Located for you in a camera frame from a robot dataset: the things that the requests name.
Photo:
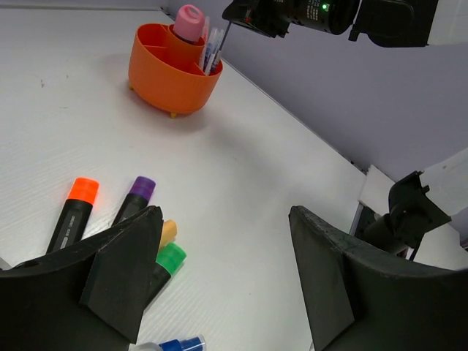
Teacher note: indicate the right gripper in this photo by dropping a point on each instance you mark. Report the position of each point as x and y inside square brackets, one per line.
[272, 18]

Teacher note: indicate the pink gel pen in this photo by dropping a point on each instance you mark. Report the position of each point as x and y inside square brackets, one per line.
[205, 37]

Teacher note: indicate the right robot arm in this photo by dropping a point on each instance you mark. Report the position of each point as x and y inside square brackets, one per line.
[387, 23]

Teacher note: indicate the blue gel pen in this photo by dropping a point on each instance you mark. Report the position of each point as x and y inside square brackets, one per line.
[211, 45]
[210, 63]

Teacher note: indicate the yellow cap translucent highlighter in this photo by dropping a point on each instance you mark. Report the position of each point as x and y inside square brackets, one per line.
[169, 233]

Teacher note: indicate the purple cap highlighter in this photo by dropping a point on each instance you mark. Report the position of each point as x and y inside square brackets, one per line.
[136, 199]

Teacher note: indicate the orange round organizer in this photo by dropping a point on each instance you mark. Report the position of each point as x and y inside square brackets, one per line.
[164, 70]

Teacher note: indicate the blue grip ballpoint pen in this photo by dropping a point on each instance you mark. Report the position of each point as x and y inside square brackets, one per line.
[224, 37]

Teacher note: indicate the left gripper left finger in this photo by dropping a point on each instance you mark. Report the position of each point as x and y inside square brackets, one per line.
[92, 292]

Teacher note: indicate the green cap highlighter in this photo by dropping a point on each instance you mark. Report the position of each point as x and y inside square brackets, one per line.
[168, 261]

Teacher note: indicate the orange cap highlighter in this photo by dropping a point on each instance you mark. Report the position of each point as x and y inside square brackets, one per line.
[74, 215]

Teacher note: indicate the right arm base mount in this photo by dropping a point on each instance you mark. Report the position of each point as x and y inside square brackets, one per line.
[375, 230]

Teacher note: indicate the blue cap glue bottle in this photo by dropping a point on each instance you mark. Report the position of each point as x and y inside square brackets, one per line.
[196, 343]

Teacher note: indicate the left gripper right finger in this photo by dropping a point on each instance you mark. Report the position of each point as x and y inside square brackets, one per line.
[358, 297]

